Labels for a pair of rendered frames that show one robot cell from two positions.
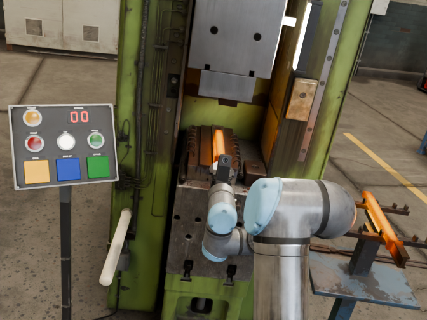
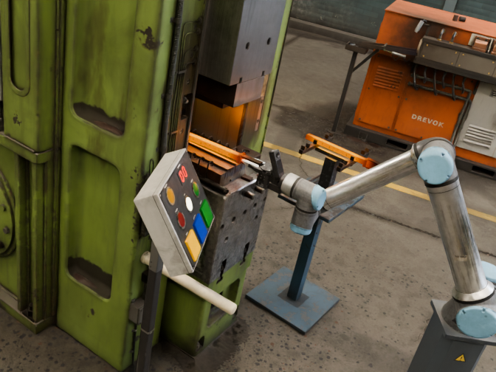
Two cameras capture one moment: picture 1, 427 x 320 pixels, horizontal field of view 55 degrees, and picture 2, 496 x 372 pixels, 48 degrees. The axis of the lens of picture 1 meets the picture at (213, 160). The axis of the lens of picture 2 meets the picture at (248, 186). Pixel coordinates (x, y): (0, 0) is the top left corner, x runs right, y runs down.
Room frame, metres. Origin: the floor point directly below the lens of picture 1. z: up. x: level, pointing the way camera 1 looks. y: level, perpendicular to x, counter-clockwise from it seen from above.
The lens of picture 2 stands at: (0.30, 1.69, 2.01)
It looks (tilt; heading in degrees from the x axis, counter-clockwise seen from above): 28 degrees down; 302
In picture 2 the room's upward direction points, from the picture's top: 12 degrees clockwise
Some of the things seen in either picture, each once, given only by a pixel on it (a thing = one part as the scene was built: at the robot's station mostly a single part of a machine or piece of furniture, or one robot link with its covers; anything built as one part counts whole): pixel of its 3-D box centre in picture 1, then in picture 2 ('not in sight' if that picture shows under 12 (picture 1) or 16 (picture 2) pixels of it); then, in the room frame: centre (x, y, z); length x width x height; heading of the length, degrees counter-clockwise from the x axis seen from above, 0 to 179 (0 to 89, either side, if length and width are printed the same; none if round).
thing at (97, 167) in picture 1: (98, 167); (205, 213); (1.27, 0.40, 1.01); 0.07 x 0.05 x 0.07; 120
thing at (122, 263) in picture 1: (119, 259); (140, 308); (1.55, 0.37, 0.36); 0.09 x 0.07 x 0.12; 95
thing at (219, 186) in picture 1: (222, 197); (290, 184); (1.21, -0.05, 1.00); 0.10 x 0.05 x 0.09; 95
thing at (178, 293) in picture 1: (201, 273); (180, 277); (1.68, -0.04, 0.23); 0.55 x 0.37 x 0.47; 5
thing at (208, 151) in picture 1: (211, 150); (194, 153); (1.67, 0.01, 0.96); 0.42 x 0.20 x 0.09; 5
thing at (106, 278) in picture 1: (117, 244); (188, 283); (1.34, 0.33, 0.62); 0.44 x 0.05 x 0.05; 5
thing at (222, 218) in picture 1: (222, 212); (308, 194); (1.13, -0.06, 1.00); 0.12 x 0.09 x 0.10; 5
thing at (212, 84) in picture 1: (224, 71); (206, 74); (1.67, 0.01, 1.32); 0.42 x 0.20 x 0.10; 5
